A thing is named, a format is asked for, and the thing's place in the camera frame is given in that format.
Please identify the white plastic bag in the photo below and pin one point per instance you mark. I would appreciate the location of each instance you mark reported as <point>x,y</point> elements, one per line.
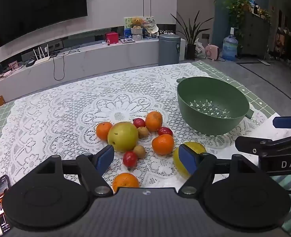
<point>200,50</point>

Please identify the grey trash can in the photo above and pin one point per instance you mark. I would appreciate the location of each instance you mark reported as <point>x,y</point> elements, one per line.
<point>169,50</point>

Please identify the brown teddy bear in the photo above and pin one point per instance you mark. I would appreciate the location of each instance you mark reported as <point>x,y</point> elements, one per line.
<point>136,22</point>

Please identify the red box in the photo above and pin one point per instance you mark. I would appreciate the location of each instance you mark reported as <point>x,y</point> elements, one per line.
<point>111,39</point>

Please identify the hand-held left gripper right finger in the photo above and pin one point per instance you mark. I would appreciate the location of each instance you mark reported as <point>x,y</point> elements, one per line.
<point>188,159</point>

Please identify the long-leaf potted plant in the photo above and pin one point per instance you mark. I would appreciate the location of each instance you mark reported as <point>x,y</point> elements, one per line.
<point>191,51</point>

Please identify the brown longan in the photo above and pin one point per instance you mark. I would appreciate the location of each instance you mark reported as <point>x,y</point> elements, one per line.
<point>139,151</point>
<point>143,132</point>

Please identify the blue water jug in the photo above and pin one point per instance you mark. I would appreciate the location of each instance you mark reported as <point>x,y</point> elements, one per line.
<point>229,48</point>

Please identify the smartphone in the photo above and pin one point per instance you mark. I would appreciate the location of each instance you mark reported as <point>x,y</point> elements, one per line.
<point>0,197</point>

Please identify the small red fruit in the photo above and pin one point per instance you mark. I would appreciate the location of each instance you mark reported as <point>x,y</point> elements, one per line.
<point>129,159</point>
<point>139,122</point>
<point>165,131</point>

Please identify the dark green cabinet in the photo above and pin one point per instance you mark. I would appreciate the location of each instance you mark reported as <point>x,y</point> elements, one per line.
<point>255,37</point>

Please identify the white router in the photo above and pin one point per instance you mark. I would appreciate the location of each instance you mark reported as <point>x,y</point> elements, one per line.
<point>42,60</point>

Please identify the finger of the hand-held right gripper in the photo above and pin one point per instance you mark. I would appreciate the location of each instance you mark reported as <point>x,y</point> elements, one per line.
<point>254,145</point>
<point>286,122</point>

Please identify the white sun hat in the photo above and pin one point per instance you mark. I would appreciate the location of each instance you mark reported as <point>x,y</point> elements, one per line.
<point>152,29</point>

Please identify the orange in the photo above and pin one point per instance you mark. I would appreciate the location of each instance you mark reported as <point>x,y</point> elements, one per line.
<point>104,130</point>
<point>163,144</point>
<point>125,182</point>
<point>154,121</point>

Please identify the yellow-green pear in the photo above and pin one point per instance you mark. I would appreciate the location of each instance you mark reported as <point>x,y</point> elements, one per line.
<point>201,148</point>
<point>122,136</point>

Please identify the pink fan heater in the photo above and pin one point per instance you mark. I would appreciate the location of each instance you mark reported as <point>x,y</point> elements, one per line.
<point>212,51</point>

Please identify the green colander bowl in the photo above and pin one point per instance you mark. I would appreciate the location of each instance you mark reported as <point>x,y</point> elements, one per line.
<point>209,116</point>

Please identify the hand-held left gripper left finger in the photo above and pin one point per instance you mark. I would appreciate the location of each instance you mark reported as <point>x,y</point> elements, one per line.
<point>105,158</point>

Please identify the white marble television console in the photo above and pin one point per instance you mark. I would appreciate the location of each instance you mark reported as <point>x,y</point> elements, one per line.
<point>98,61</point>

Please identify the landscape picture card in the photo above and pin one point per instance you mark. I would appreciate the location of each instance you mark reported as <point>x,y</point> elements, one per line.
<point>127,22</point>

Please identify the digital kitchen scale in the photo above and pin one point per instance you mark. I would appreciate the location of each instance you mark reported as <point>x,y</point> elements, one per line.
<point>128,40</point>

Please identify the black flat television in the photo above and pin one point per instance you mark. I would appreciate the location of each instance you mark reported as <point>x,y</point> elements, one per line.
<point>36,9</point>

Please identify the leafy ivy plant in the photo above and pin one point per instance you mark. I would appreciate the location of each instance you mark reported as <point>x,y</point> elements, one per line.
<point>237,7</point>

